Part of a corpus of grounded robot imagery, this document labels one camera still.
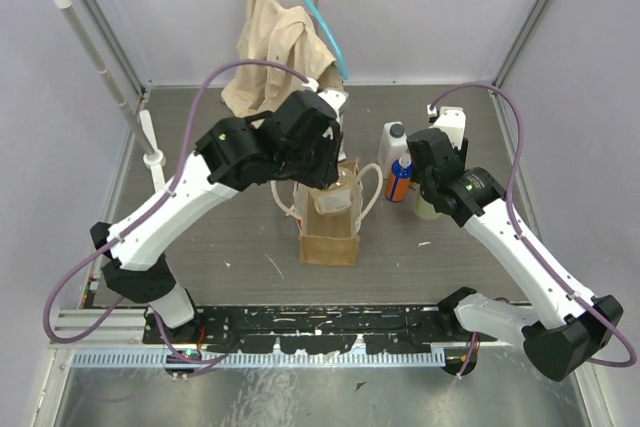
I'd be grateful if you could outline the white bottle black cap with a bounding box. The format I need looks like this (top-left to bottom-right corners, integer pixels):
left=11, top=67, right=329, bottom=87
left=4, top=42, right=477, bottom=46
left=377, top=122, right=407, bottom=178

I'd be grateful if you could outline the blue cap bottle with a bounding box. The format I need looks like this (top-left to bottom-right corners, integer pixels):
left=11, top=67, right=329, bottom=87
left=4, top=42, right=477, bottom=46
left=384, top=152, right=413, bottom=203

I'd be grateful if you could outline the green bottle beige cap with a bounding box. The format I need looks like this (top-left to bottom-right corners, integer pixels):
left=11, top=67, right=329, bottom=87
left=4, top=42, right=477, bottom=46
left=413, top=183, right=440, bottom=221

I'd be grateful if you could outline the brown canvas bag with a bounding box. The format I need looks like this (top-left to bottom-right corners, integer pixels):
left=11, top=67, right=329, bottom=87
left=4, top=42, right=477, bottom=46
left=270, top=160, right=384, bottom=266

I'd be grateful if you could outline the clear bottle white cap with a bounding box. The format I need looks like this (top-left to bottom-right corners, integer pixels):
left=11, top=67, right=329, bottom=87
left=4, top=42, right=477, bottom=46
left=310, top=167, right=356, bottom=215

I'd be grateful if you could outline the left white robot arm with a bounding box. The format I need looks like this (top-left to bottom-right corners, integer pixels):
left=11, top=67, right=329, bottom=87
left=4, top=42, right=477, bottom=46
left=91, top=89, right=348, bottom=343

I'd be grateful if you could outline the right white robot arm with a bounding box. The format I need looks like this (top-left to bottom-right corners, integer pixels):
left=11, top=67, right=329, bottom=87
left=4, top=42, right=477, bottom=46
left=407, top=128, right=623, bottom=382

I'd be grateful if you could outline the beige shirt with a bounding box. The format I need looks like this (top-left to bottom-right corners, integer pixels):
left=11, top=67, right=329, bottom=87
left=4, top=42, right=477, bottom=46
left=221, top=0, right=344, bottom=117

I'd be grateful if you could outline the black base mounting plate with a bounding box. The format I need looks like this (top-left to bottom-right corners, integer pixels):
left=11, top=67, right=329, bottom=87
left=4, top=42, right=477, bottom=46
left=167, top=305, right=480, bottom=355

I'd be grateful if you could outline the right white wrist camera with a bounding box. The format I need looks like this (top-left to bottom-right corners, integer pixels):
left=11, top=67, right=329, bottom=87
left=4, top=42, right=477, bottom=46
left=427, top=104, right=466, bottom=150

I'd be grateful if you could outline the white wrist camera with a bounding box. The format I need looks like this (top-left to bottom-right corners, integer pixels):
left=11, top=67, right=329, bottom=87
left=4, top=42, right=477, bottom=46
left=302, top=79, right=348, bottom=126
left=427, top=104, right=466, bottom=150

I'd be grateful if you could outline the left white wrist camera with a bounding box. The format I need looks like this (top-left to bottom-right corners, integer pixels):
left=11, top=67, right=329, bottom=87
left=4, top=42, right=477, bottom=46
left=302, top=79, right=348, bottom=126

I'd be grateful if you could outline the aluminium front rail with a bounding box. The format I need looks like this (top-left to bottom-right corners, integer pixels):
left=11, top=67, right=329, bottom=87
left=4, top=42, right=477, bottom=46
left=47, top=304, right=596, bottom=368

